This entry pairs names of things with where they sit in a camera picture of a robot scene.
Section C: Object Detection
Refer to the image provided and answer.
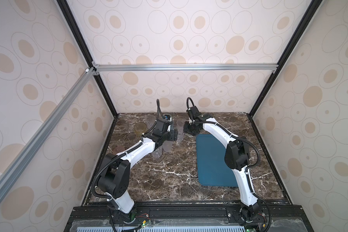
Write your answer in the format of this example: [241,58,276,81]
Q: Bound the frosted grey cup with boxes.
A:
[162,141,174,153]

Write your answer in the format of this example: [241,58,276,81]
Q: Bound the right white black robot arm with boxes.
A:
[184,97,263,222]

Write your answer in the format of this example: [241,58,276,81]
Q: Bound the left black frame post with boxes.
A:
[56,0,119,118]

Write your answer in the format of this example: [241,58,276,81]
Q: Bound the right black frame post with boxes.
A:
[248,0,323,118]

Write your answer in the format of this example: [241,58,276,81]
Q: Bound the pink plastic cup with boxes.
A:
[112,146,125,155]

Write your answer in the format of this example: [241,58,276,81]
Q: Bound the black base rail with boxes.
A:
[64,204,313,232]

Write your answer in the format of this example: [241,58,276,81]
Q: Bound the left diagonal aluminium bar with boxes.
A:
[0,67,96,203]

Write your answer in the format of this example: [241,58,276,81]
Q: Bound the teal plastic tray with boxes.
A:
[196,134,238,187]

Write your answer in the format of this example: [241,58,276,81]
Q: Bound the yellow plastic cup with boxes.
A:
[133,122,148,137]

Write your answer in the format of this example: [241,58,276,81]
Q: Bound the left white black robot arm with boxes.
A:
[90,100,178,214]

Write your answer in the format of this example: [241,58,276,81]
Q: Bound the black frame post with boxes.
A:
[248,0,323,118]
[56,0,119,118]

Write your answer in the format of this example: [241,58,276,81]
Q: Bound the horizontal aluminium frame bar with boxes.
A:
[95,63,278,72]

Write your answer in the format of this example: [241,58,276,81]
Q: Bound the clear textured cup front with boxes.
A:
[152,147,163,159]

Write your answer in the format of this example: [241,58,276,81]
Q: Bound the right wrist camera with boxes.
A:
[187,106,202,121]

